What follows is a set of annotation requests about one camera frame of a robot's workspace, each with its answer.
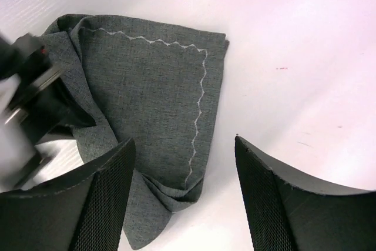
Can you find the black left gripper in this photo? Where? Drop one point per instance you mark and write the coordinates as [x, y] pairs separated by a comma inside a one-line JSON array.
[[36, 107]]

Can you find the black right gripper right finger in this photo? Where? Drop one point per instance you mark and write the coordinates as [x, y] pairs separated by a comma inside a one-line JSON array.
[[288, 209]]

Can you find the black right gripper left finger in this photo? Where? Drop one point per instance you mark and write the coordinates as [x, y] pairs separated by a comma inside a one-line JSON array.
[[83, 209]]

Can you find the grey cloth napkin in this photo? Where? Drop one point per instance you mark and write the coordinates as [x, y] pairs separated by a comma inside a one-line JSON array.
[[158, 84]]

